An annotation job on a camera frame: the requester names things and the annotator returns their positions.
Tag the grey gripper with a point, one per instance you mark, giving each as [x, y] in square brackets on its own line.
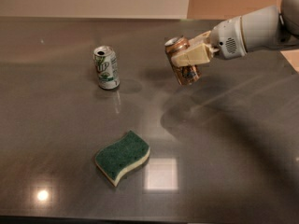
[226, 38]

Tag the green yellow sponge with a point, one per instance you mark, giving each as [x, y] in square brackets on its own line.
[122, 157]

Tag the orange soda can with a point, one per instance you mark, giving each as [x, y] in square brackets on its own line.
[175, 50]

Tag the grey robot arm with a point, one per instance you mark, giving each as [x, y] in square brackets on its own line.
[267, 28]

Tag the white green 7UP can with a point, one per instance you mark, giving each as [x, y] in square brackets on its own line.
[106, 66]

